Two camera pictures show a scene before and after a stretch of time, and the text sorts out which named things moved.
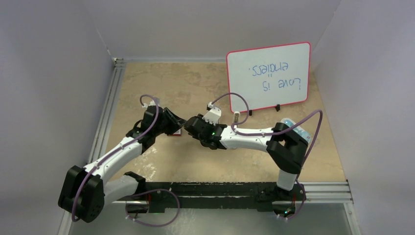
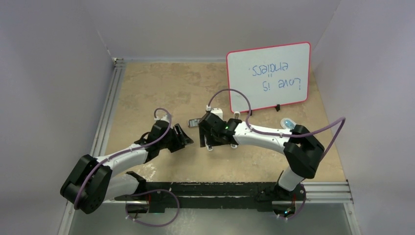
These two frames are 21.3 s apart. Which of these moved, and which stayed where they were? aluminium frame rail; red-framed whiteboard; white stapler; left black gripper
Moved: left black gripper
Stayed: aluminium frame rail; red-framed whiteboard; white stapler
